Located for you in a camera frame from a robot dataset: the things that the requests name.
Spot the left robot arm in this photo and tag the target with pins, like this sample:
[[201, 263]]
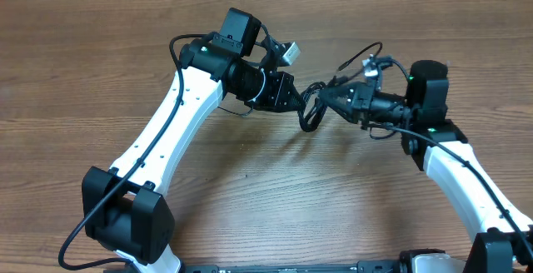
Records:
[[125, 206]]

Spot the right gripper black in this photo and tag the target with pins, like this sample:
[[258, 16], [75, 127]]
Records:
[[361, 99]]

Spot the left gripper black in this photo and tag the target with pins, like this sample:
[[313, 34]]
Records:
[[281, 83]]

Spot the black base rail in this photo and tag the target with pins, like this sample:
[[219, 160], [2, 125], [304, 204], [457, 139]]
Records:
[[287, 269]]

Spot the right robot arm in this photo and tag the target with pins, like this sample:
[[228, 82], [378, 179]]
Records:
[[501, 235]]

